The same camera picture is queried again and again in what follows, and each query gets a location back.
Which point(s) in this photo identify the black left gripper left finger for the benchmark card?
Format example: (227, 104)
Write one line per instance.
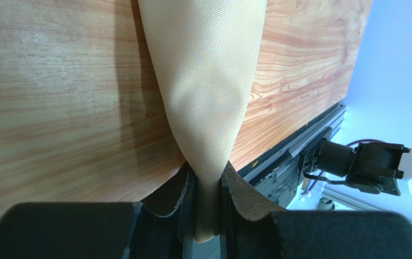
(158, 226)

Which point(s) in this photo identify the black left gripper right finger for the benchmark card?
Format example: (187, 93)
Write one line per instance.
(252, 226)

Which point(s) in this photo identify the beige cloth napkin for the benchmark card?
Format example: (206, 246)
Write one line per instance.
(205, 56)

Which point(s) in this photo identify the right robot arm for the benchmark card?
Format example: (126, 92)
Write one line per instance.
(373, 167)

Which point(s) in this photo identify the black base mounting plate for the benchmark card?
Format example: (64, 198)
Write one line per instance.
(275, 173)

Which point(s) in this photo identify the aluminium frame rail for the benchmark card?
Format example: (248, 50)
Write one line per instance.
(324, 197)

